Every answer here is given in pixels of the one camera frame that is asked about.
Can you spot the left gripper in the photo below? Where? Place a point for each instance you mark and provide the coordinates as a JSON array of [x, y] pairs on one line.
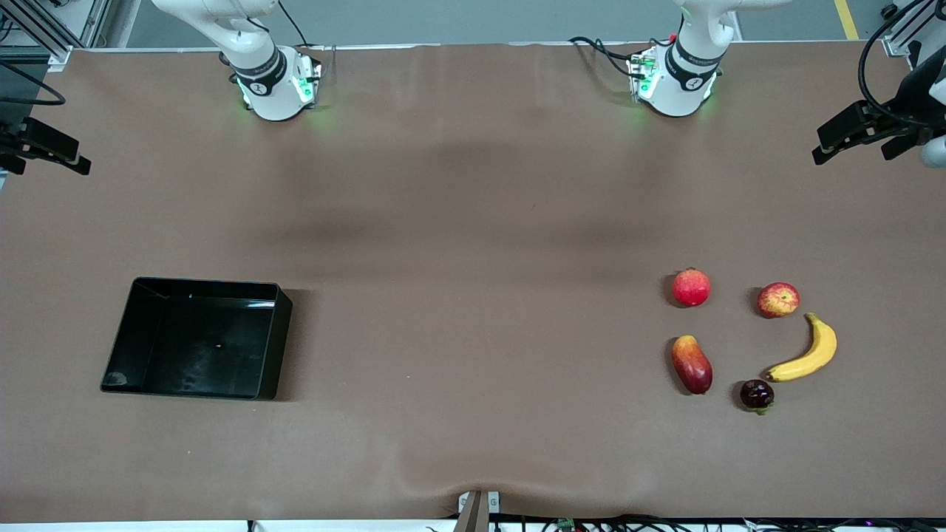
[[919, 91]]

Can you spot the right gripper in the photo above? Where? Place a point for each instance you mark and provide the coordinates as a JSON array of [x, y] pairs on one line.
[[9, 138]]

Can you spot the red yellow apple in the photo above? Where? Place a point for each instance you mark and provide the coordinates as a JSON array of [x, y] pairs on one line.
[[779, 300]]

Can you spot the yellow banana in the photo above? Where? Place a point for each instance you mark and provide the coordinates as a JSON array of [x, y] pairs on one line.
[[813, 356]]

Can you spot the black rectangular plastic box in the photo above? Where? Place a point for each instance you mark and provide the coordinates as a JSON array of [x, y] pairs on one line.
[[199, 340]]

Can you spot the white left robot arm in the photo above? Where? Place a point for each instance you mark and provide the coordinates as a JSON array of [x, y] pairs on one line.
[[684, 81]]

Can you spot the red round pomegranate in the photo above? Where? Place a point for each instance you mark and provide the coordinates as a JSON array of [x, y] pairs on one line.
[[692, 288]]

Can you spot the dark purple mangosteen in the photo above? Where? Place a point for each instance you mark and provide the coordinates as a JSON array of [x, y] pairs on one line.
[[757, 394]]

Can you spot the red yellow mango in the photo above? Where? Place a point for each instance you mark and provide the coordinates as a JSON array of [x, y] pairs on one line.
[[692, 366]]

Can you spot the aluminium frame profile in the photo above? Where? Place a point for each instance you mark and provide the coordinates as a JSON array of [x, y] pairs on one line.
[[913, 33], [52, 29]]

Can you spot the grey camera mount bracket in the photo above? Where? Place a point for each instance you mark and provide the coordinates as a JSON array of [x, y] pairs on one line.
[[477, 508]]

